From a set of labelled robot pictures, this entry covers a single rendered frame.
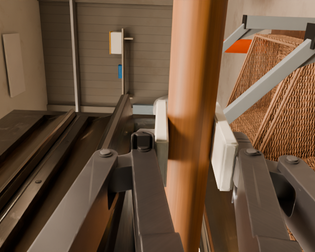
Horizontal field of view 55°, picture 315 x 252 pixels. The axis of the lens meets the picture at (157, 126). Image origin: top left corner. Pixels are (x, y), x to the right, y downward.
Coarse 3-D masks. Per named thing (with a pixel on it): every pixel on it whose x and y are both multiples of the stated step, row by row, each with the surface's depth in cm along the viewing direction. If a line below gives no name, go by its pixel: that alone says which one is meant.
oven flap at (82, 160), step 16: (96, 128) 162; (80, 144) 147; (96, 144) 140; (64, 160) 135; (80, 160) 129; (64, 176) 119; (48, 192) 111; (64, 192) 106; (48, 208) 100; (32, 224) 94; (16, 240) 89; (32, 240) 86
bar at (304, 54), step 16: (256, 16) 96; (272, 16) 96; (288, 16) 98; (240, 32) 99; (256, 32) 99; (224, 48) 101; (304, 48) 54; (288, 64) 55; (304, 64) 56; (272, 80) 56; (240, 96) 59; (256, 96) 57; (224, 112) 59; (240, 112) 58; (208, 224) 38; (208, 240) 35
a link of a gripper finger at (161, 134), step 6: (156, 102) 22; (162, 102) 21; (156, 108) 21; (162, 108) 20; (156, 114) 19; (162, 114) 19; (156, 120) 18; (162, 120) 18; (156, 126) 18; (162, 126) 17; (156, 132) 17; (162, 132) 17; (156, 138) 16; (162, 138) 16; (156, 144) 16; (162, 144) 16; (156, 150) 16; (162, 150) 16; (156, 156) 16; (162, 156) 16; (162, 162) 16; (162, 168) 16; (162, 174) 16; (162, 180) 17
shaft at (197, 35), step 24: (192, 0) 16; (216, 0) 16; (192, 24) 16; (216, 24) 16; (192, 48) 16; (216, 48) 17; (192, 72) 17; (216, 72) 17; (168, 96) 19; (192, 96) 17; (216, 96) 18; (168, 120) 19; (192, 120) 18; (168, 144) 20; (192, 144) 19; (168, 168) 20; (192, 168) 19; (168, 192) 21; (192, 192) 20; (192, 216) 21; (192, 240) 22
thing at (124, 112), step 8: (128, 96) 170; (120, 104) 153; (128, 104) 166; (120, 112) 141; (128, 112) 163; (120, 120) 137; (128, 120) 159; (112, 128) 123; (120, 128) 135; (128, 128) 156; (112, 136) 117; (120, 136) 132; (128, 136) 153; (104, 144) 110; (112, 144) 115; (120, 144) 130; (128, 144) 150; (120, 152) 128; (112, 216) 102; (104, 232) 90; (104, 240) 89; (104, 248) 88
